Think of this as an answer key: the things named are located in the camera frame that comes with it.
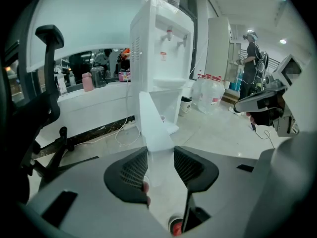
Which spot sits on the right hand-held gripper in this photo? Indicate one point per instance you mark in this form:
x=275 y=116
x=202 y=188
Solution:
x=289 y=88

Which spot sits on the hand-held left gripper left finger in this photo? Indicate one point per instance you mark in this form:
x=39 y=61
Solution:
x=128 y=182

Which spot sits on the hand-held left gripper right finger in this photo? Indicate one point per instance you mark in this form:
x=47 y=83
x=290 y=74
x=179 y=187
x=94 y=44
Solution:
x=198 y=172

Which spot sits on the white cabinet door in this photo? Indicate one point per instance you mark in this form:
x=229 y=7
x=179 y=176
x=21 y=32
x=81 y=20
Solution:
x=154 y=133

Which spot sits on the white water dispenser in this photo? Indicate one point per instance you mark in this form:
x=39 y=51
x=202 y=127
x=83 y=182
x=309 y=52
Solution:
x=148 y=46

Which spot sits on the cluster of clear water jugs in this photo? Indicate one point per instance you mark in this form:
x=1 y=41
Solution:
x=210 y=93

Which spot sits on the tall white cabinet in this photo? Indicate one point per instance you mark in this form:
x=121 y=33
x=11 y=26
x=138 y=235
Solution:
x=218 y=48

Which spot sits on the person's left hand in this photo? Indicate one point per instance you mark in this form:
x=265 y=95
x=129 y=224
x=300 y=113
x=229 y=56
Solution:
x=146 y=190

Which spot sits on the blue crate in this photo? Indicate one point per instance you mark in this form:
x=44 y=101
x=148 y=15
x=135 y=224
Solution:
x=235 y=82

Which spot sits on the white power strip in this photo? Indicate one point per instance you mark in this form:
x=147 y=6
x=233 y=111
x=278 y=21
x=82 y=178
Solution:
x=129 y=126

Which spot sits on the white waste bin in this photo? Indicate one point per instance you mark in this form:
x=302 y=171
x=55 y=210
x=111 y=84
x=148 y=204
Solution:
x=185 y=106

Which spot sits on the white counter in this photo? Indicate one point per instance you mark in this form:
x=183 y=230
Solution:
x=94 y=108

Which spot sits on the pink printed pouch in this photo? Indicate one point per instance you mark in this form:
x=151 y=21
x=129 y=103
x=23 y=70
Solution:
x=124 y=76

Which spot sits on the pink bottle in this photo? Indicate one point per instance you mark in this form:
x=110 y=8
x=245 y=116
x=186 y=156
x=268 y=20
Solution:
x=87 y=82

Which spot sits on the dark glass jar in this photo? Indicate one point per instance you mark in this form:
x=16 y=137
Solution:
x=98 y=77

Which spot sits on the black office chair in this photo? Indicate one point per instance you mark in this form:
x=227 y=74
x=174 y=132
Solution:
x=49 y=95

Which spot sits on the clear bottle with label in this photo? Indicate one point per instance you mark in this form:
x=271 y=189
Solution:
x=61 y=83

